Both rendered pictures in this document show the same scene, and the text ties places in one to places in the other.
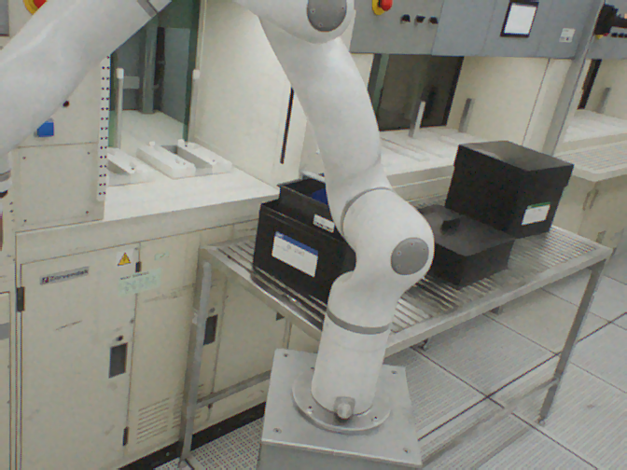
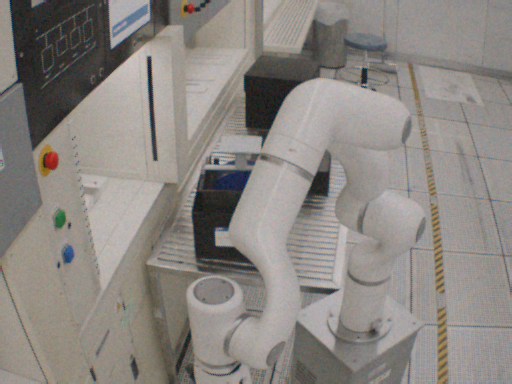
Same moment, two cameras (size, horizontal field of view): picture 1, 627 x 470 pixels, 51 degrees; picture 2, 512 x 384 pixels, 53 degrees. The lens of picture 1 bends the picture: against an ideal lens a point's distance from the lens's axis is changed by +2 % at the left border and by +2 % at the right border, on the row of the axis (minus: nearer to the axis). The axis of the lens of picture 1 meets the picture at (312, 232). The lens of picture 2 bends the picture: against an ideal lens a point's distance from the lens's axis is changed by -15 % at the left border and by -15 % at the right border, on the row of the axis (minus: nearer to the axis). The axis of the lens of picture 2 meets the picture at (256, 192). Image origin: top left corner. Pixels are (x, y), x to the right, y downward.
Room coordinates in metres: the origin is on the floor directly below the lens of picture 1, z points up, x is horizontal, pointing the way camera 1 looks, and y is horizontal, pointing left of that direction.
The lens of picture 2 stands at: (0.21, 0.73, 1.90)
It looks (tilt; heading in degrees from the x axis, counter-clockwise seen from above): 33 degrees down; 328
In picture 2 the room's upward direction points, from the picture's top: straight up
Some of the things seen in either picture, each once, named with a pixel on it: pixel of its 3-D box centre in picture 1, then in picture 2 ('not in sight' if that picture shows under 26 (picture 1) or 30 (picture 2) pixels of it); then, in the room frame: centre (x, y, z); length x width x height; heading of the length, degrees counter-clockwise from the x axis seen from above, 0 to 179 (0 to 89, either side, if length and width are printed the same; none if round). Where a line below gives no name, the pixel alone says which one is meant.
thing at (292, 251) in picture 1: (327, 241); (241, 211); (1.54, -0.05, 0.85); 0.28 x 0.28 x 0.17; 56
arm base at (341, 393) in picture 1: (349, 358); (364, 296); (1.01, -0.11, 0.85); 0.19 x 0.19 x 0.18
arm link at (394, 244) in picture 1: (379, 265); (387, 238); (0.98, -0.12, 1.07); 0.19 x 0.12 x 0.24; 22
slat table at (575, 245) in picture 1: (403, 350); (273, 247); (1.83, -0.37, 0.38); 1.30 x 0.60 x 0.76; 137
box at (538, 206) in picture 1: (505, 188); (283, 92); (2.19, -0.64, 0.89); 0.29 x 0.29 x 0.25; 43
